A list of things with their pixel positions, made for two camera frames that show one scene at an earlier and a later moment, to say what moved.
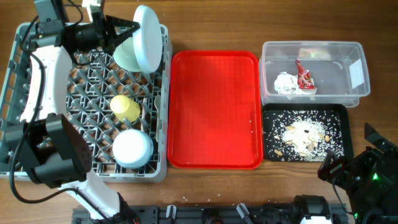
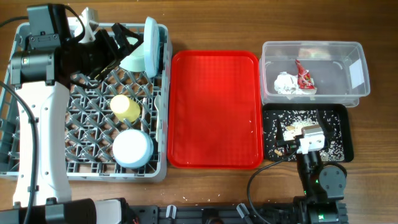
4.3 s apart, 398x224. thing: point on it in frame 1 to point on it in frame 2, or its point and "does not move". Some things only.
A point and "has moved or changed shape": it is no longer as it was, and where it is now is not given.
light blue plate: x=147 y=39 has moved or changed shape
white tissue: x=286 y=83 does not move
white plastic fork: x=143 y=113 does not move
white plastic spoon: x=157 y=102 does not move
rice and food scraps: x=301 y=135 does not move
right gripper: x=333 y=172 to x=290 y=145
